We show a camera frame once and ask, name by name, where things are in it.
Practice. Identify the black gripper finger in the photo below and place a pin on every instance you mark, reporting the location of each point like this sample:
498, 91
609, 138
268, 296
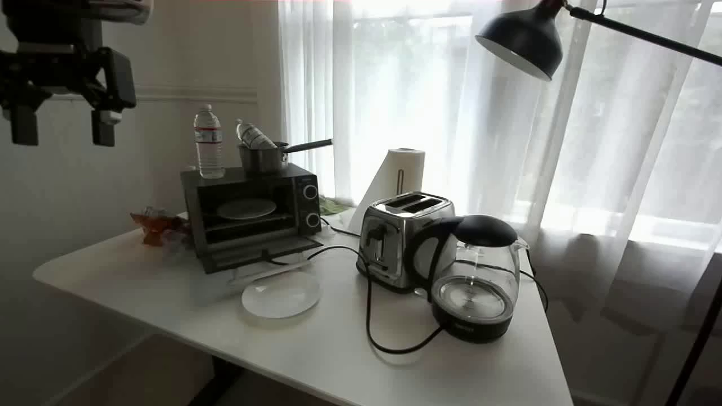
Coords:
105, 129
24, 126

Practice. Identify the green cloth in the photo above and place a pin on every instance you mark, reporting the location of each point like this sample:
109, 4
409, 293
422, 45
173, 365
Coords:
334, 206

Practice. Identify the white round plate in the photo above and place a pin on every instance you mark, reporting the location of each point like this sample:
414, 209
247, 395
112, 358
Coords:
280, 298

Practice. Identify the clear plastic water bottle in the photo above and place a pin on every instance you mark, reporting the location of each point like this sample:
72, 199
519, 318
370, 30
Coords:
208, 147

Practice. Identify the glass electric kettle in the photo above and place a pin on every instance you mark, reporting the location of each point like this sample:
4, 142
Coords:
475, 293

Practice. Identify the black desk lamp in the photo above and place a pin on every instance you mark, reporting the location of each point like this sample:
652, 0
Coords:
521, 36

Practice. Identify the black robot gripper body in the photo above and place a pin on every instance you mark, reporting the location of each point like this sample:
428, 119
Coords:
69, 71

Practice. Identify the crushed clear plastic bottle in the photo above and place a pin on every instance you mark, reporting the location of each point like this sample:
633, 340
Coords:
253, 136

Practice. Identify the silver two-slot toaster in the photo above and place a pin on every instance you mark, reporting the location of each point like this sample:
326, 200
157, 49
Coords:
395, 232

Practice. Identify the black toaster oven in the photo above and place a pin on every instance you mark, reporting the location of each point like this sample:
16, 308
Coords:
250, 188

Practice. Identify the plate inside oven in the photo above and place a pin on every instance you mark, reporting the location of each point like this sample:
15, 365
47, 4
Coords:
247, 208

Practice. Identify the white sheer curtain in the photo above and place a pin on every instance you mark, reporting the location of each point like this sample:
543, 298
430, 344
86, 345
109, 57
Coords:
617, 164

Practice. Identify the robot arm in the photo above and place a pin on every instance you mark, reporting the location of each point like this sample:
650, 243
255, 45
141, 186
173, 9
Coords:
59, 18

